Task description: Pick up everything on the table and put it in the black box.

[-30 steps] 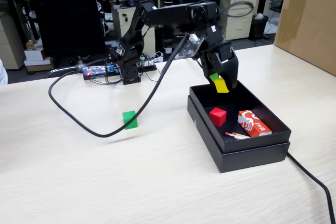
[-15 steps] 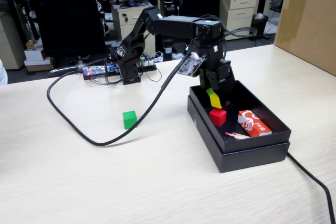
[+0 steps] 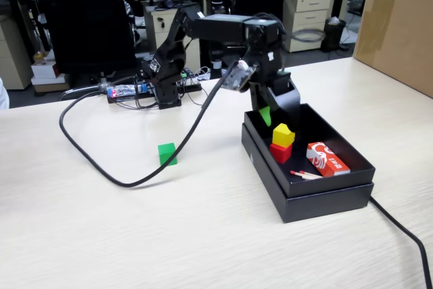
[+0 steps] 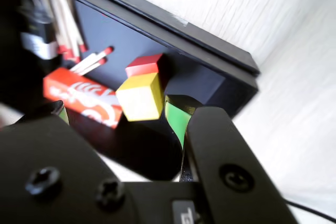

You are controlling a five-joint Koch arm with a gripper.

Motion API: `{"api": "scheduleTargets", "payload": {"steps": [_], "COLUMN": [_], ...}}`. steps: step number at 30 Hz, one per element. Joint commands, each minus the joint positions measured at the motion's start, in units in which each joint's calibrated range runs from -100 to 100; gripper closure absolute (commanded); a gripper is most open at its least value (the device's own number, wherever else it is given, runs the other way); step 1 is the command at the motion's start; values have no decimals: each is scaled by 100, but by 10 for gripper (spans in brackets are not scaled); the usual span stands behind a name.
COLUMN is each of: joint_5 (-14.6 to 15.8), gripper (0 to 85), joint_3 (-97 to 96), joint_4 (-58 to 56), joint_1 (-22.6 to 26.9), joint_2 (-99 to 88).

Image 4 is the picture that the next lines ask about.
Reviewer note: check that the black cardboard box tray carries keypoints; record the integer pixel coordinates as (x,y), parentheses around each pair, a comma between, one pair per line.
(189,85)

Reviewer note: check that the small black white object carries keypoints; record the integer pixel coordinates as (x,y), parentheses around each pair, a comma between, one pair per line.
(36,24)

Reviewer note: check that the orange red matchbox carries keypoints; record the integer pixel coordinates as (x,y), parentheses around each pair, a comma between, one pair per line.
(78,95)

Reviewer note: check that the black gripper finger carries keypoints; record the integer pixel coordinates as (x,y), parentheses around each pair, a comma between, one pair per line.
(52,161)

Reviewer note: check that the red wooden cube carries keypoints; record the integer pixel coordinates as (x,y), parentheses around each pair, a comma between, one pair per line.
(143,64)

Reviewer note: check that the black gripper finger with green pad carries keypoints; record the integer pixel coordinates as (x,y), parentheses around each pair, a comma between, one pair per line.
(223,155)

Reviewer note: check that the wooden match red head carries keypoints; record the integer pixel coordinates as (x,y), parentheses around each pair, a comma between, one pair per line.
(83,48)
(102,62)
(109,49)
(61,49)
(70,56)

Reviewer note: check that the yellow wooden cube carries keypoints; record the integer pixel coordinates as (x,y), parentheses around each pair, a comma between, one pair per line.
(139,100)

